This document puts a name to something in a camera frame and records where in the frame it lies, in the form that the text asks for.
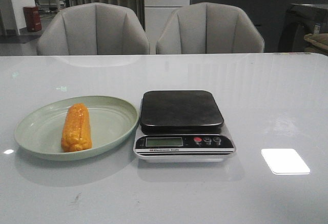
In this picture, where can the orange corn cob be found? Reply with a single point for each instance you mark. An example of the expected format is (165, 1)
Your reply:
(76, 133)

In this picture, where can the black silver kitchen scale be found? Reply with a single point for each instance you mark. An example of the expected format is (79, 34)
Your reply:
(181, 126)

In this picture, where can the grey upholstered chair right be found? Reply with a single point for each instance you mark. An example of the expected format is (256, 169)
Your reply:
(209, 28)

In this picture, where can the grey upholstered chair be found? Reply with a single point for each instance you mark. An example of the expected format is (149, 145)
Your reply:
(209, 28)
(94, 29)

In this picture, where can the grey upholstered chair left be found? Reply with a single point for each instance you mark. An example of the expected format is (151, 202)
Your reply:
(94, 29)

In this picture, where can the white drawer cabinet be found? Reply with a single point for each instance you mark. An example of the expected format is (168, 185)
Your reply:
(156, 15)

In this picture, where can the pale green plate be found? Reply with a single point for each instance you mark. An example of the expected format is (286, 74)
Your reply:
(112, 121)

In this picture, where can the dark grey sideboard counter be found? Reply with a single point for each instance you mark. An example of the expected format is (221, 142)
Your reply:
(267, 15)

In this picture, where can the black glossy appliance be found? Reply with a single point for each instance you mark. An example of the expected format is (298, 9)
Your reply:
(302, 19)

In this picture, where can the beige folded cushion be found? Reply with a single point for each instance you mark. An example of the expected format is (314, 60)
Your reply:
(316, 43)

